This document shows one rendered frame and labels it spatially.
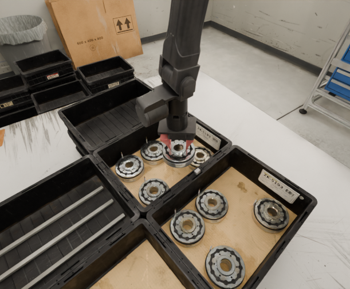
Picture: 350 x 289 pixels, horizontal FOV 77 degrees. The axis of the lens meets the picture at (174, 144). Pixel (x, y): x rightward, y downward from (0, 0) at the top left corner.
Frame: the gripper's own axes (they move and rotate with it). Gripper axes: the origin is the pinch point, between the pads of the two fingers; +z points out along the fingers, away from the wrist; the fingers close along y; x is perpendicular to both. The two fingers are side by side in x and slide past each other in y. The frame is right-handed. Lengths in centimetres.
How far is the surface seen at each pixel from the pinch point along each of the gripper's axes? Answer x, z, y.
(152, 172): 1.1, 16.6, -10.3
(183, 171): 2.5, 17.1, 1.0
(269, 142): 33, 33, 42
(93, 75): 123, 51, -86
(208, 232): -19.2, 16.9, 10.0
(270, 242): -20.7, 17.6, 27.7
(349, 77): 136, 59, 137
